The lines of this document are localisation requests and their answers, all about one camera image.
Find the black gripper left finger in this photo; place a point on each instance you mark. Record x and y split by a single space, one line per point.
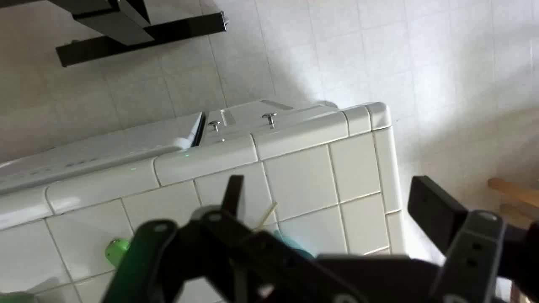
232 201

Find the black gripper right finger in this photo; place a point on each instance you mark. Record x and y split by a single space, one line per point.
434 211

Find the green long utility lighter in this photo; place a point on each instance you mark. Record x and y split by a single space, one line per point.
114 252

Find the wooden stick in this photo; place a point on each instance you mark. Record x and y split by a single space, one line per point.
266 216

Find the wooden chair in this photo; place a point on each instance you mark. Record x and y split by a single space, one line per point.
518 203

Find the black table frame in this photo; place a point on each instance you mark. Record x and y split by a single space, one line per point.
124 26

